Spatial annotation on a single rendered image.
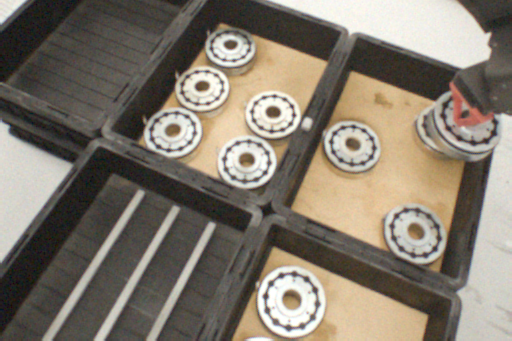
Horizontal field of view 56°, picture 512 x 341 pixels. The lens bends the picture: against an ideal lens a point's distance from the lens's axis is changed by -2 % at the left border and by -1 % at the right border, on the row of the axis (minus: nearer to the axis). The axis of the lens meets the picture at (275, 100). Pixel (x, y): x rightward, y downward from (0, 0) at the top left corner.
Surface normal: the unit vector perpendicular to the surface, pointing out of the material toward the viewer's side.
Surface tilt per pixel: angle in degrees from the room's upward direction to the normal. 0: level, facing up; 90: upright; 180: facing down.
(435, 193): 0
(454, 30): 0
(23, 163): 0
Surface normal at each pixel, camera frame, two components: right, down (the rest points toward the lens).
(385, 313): 0.05, -0.56
